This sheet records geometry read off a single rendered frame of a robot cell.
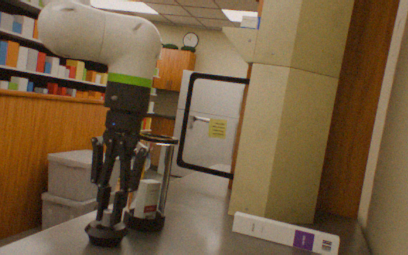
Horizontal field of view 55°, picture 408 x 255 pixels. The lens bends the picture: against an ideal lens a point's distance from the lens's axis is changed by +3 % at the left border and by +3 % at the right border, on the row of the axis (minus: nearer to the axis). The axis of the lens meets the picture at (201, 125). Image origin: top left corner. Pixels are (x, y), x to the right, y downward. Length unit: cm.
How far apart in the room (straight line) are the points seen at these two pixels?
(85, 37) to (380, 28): 111
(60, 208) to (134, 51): 276
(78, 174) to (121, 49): 258
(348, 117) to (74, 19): 107
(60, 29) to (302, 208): 88
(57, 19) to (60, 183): 273
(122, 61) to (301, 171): 70
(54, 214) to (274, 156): 258
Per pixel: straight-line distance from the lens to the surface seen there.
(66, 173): 337
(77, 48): 78
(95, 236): 85
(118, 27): 78
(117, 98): 79
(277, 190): 121
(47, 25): 78
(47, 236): 90
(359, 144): 154
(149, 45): 79
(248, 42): 120
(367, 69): 155
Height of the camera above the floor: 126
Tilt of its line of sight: 3 degrees down
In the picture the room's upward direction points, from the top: 9 degrees clockwise
